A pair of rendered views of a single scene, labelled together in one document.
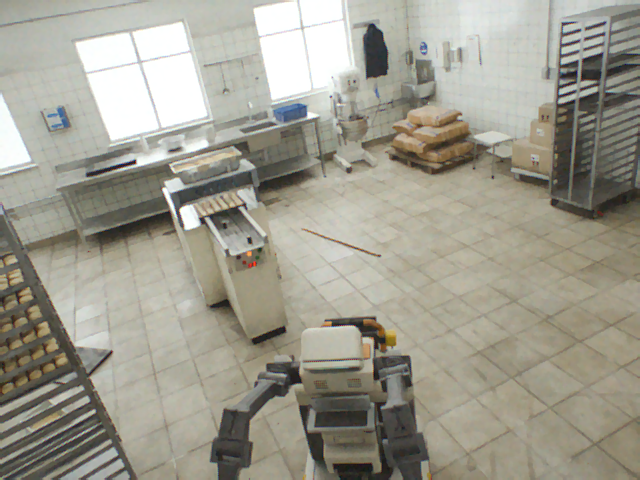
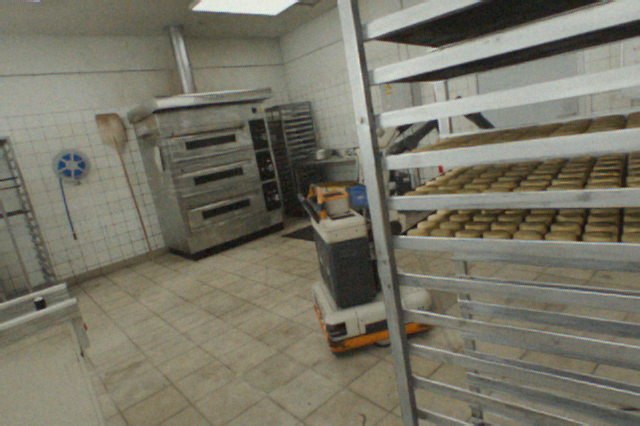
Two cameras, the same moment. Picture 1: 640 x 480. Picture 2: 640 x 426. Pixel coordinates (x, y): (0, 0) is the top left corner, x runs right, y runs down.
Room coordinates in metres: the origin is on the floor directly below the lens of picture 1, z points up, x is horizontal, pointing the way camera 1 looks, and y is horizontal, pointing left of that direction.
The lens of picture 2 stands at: (2.61, 2.20, 1.32)
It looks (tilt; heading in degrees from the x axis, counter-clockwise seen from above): 12 degrees down; 251
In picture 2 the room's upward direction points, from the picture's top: 10 degrees counter-clockwise
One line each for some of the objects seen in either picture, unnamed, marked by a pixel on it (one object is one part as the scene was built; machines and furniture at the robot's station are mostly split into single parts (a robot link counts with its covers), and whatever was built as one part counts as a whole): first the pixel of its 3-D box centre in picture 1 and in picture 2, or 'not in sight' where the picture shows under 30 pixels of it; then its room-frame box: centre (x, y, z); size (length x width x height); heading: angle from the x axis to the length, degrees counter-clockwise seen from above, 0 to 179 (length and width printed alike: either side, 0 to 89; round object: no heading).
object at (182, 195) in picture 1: (215, 193); not in sight; (3.92, 0.80, 1.01); 0.72 x 0.33 x 0.34; 109
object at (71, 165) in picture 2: not in sight; (79, 193); (3.75, -3.40, 1.10); 0.41 x 0.17 x 1.10; 20
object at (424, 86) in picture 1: (419, 81); not in sight; (7.49, -1.93, 0.93); 0.99 x 0.38 x 1.09; 20
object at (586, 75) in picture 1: (602, 71); not in sight; (4.38, -2.79, 1.32); 0.60 x 0.40 x 0.01; 113
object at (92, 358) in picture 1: (68, 363); not in sight; (3.28, 2.23, 0.01); 0.60 x 0.40 x 0.03; 66
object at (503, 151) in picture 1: (497, 152); not in sight; (5.73, -2.40, 0.23); 0.45 x 0.45 x 0.46; 12
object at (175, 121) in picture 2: not in sight; (216, 173); (2.07, -3.43, 1.00); 1.56 x 1.20 x 2.01; 20
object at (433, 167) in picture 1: (431, 154); not in sight; (6.59, -1.81, 0.06); 1.20 x 0.80 x 0.11; 22
